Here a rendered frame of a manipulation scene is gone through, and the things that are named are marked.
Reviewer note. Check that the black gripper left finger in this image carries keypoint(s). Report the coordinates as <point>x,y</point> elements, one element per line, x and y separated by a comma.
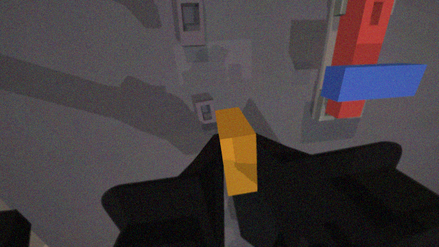
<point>197,192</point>

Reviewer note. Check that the red long block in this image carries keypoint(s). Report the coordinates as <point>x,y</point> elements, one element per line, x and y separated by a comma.
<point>359,39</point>

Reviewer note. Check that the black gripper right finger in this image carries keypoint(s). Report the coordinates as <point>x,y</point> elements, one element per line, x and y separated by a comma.
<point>292,180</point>

